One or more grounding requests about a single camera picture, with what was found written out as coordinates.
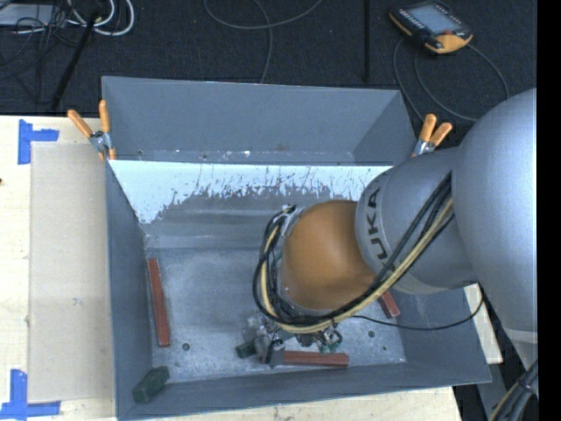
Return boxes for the grey metal bin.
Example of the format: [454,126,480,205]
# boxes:
[100,75,493,421]

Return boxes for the red-brown flat block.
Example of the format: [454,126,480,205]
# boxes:
[282,351,351,368]
[146,257,172,348]
[377,290,401,319]

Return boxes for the pale wood flat board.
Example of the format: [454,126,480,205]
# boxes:
[26,141,116,405]

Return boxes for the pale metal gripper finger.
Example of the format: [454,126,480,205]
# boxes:
[254,335,271,363]
[268,341,287,369]

